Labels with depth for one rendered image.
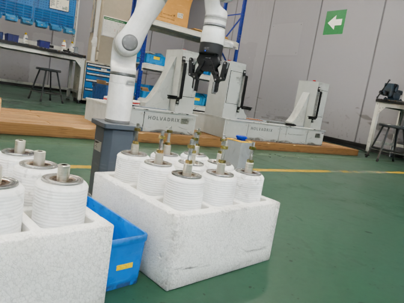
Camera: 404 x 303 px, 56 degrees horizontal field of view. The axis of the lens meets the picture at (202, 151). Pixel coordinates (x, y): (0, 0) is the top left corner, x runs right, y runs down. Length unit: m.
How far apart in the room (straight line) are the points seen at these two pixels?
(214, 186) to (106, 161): 0.53
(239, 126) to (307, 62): 3.81
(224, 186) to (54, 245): 0.45
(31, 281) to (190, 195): 0.38
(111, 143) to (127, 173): 0.31
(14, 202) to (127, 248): 0.29
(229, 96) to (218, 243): 2.75
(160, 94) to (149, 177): 2.39
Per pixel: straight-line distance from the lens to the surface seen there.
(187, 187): 0.88
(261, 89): 7.98
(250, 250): 1.09
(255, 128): 3.82
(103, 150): 1.38
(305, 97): 4.58
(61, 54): 6.31
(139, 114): 3.08
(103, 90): 5.47
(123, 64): 1.41
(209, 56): 1.23
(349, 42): 6.85
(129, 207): 0.99
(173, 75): 3.38
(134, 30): 1.38
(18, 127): 2.75
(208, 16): 1.23
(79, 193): 0.73
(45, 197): 0.73
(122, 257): 0.87
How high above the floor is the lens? 0.45
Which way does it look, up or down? 8 degrees down
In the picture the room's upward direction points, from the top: 9 degrees clockwise
